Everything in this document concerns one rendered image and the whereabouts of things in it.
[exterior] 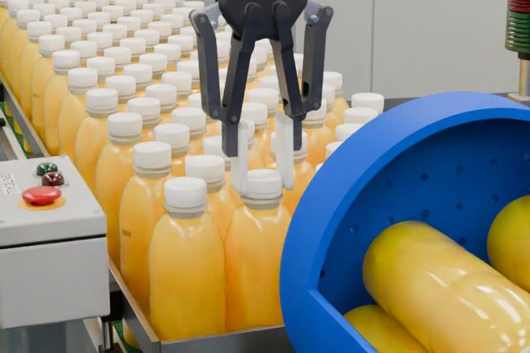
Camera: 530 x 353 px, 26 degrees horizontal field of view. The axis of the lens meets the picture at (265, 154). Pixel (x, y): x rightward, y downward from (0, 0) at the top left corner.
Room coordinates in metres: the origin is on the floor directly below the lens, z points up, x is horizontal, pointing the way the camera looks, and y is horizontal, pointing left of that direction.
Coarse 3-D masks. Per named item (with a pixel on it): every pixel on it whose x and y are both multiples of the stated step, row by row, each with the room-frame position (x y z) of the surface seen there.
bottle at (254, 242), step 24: (240, 216) 1.02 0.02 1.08; (264, 216) 1.01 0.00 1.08; (288, 216) 1.03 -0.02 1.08; (240, 240) 1.01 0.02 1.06; (264, 240) 1.00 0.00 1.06; (240, 264) 1.01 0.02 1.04; (264, 264) 1.00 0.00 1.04; (240, 288) 1.01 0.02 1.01; (264, 288) 1.00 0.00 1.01; (240, 312) 1.01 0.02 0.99; (264, 312) 1.00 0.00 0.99
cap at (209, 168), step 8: (192, 160) 1.08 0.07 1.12; (200, 160) 1.08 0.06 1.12; (208, 160) 1.08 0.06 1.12; (216, 160) 1.08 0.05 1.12; (192, 168) 1.07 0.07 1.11; (200, 168) 1.07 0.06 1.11; (208, 168) 1.07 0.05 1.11; (216, 168) 1.07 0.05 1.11; (224, 168) 1.08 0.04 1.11; (192, 176) 1.07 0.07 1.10; (200, 176) 1.07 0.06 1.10; (208, 176) 1.07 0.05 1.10; (216, 176) 1.07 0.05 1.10
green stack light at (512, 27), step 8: (512, 16) 1.41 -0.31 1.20; (520, 16) 1.40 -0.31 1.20; (528, 16) 1.40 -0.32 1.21; (512, 24) 1.41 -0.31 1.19; (520, 24) 1.40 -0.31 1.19; (528, 24) 1.40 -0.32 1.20; (512, 32) 1.41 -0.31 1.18; (520, 32) 1.40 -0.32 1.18; (528, 32) 1.40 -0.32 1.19; (512, 40) 1.41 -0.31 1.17; (520, 40) 1.40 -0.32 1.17; (528, 40) 1.40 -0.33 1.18; (512, 48) 1.41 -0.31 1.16; (520, 48) 1.40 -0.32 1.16; (528, 48) 1.40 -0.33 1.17
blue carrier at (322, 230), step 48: (432, 96) 0.86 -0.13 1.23; (480, 96) 0.86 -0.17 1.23; (384, 144) 0.81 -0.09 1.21; (432, 144) 0.87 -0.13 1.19; (480, 144) 0.88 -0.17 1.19; (528, 144) 0.89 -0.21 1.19; (336, 192) 0.80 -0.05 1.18; (384, 192) 0.85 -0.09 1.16; (432, 192) 0.87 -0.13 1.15; (480, 192) 0.88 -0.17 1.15; (528, 192) 0.90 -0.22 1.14; (288, 240) 0.82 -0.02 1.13; (336, 240) 0.84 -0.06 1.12; (480, 240) 0.88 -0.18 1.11; (288, 288) 0.81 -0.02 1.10; (336, 288) 0.84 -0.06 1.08; (336, 336) 0.72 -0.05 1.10
